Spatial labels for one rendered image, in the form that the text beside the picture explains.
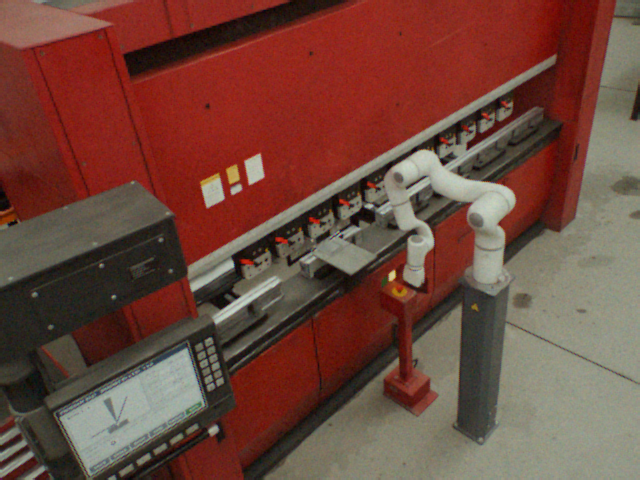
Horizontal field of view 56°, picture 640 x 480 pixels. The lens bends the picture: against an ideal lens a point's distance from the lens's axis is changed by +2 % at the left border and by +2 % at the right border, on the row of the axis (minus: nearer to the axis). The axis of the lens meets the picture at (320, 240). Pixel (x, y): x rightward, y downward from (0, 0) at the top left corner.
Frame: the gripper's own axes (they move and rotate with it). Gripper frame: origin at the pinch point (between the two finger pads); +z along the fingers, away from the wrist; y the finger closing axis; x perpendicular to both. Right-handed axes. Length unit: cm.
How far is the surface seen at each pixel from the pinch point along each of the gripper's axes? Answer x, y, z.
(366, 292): -11.3, -21.1, 8.1
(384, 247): 4.7, -22.8, -11.7
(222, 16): -62, -44, -141
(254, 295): -70, -38, -20
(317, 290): -42, -26, -11
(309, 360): -55, -21, 24
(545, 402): 37, 65, 69
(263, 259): -64, -36, -39
